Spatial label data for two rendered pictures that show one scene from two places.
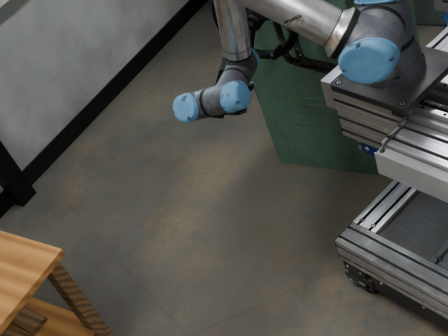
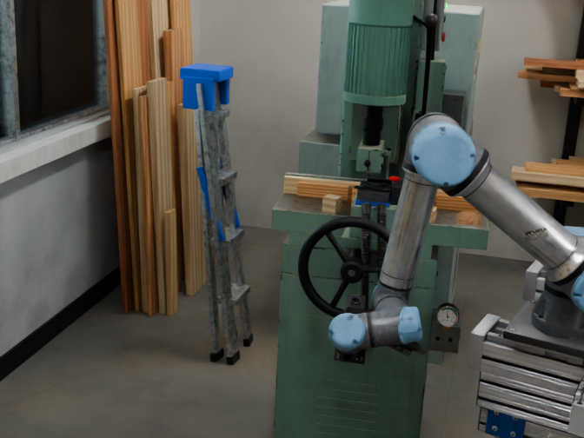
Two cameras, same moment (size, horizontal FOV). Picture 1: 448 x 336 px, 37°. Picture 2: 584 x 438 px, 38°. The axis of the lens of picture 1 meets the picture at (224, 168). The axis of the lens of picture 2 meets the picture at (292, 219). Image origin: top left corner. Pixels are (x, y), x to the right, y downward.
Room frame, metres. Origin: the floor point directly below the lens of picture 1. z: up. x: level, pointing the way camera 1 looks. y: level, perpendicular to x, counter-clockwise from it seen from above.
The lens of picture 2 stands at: (0.16, 1.05, 1.60)
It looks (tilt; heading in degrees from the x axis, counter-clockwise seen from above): 18 degrees down; 326
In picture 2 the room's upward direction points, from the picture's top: 3 degrees clockwise
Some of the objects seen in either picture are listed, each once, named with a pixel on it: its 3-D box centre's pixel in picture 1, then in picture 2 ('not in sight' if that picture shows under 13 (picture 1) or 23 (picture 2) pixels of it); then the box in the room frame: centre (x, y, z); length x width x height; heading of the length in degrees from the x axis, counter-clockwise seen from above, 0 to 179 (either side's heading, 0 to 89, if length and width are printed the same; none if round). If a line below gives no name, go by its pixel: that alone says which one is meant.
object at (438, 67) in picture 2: not in sight; (430, 84); (2.11, -0.75, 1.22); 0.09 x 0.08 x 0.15; 137
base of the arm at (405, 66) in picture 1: (391, 53); (568, 304); (1.29, -0.47, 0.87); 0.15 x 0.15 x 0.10
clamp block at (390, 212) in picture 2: not in sight; (378, 216); (1.88, -0.40, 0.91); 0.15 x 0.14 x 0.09; 47
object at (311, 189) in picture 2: not in sight; (402, 198); (1.98, -0.57, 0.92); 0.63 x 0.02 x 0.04; 47
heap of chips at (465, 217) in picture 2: not in sight; (469, 216); (1.79, -0.65, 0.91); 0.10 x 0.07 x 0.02; 137
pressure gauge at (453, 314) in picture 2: not in sight; (447, 317); (1.72, -0.54, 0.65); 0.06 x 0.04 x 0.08; 47
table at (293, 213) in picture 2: not in sight; (379, 223); (1.94, -0.45, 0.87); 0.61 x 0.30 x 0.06; 47
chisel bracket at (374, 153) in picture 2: not in sight; (371, 157); (2.07, -0.51, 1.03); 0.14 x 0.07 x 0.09; 137
